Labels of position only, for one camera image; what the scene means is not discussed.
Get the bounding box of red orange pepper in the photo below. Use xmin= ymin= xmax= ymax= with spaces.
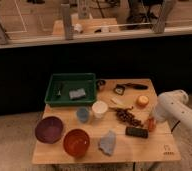
xmin=147 ymin=118 xmax=156 ymax=132

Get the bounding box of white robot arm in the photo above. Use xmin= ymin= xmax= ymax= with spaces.
xmin=151 ymin=90 xmax=192 ymax=130

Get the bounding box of white cup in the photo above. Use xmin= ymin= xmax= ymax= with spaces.
xmin=92 ymin=101 xmax=108 ymax=118

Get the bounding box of blue plastic cup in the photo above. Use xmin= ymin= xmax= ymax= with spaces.
xmin=76 ymin=107 xmax=89 ymax=123

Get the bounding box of orange apple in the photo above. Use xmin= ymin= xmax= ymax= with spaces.
xmin=136 ymin=95 xmax=149 ymax=107

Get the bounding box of black rectangular block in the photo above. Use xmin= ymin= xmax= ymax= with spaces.
xmin=125 ymin=127 xmax=148 ymax=138

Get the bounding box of brown grape bunch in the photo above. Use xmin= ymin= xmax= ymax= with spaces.
xmin=116 ymin=109 xmax=143 ymax=127

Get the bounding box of yellow banana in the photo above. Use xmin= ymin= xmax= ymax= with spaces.
xmin=110 ymin=97 xmax=133 ymax=110

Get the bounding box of black peeler tool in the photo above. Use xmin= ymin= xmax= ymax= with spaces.
xmin=113 ymin=83 xmax=148 ymax=95

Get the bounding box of light blue cloth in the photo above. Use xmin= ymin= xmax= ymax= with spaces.
xmin=98 ymin=130 xmax=116 ymax=156

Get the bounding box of grey sponge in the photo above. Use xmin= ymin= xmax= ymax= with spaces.
xmin=69 ymin=88 xmax=86 ymax=100

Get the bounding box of red orange bowl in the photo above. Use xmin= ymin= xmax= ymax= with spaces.
xmin=63 ymin=129 xmax=90 ymax=158

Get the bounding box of dark small object in tray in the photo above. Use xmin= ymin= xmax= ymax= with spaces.
xmin=56 ymin=83 xmax=63 ymax=97

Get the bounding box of green plastic tray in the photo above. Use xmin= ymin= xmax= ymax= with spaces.
xmin=44 ymin=73 xmax=97 ymax=107

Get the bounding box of purple bowl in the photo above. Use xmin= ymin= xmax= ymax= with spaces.
xmin=35 ymin=116 xmax=64 ymax=144

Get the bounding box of background wooden table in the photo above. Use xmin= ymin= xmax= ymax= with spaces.
xmin=52 ymin=18 xmax=120 ymax=36

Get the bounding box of black cable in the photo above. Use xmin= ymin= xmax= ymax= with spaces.
xmin=170 ymin=120 xmax=181 ymax=133

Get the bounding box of small dark ring object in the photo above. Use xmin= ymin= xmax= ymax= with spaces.
xmin=96 ymin=79 xmax=106 ymax=90

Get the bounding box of grey metal post right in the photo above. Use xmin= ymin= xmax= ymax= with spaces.
xmin=153 ymin=0 xmax=176 ymax=34

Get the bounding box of grey metal post middle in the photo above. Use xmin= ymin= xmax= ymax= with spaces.
xmin=61 ymin=4 xmax=73 ymax=40

